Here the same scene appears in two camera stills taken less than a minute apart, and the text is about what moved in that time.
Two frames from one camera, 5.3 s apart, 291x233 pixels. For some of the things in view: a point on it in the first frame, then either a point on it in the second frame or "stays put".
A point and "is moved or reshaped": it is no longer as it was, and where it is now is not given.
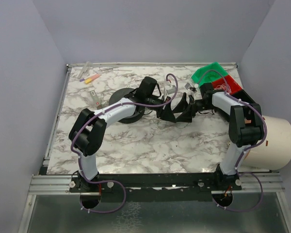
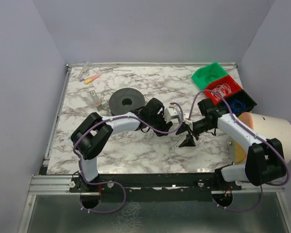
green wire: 169,127 is moved or reshaped
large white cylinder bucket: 276,153 stays put
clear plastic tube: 84,70 stays put
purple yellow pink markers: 89,79 stays put
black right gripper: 194,108 to 190,129
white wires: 223,86 stays put
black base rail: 169,187 stays put
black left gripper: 161,109 to 161,122
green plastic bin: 207,74 stays put
